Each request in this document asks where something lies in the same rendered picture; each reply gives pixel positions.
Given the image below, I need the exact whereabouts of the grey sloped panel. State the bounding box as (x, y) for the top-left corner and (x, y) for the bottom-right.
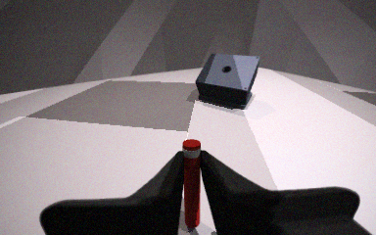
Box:
(195, 54), (259, 110)

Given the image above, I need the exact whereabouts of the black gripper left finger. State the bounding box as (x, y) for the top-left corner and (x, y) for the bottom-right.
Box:
(39, 151), (184, 235)

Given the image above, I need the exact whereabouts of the dark red peg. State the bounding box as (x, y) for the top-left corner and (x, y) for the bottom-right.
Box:
(182, 139), (201, 228)

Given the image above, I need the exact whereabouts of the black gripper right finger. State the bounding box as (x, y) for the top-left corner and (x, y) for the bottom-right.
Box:
(200, 150), (360, 235)

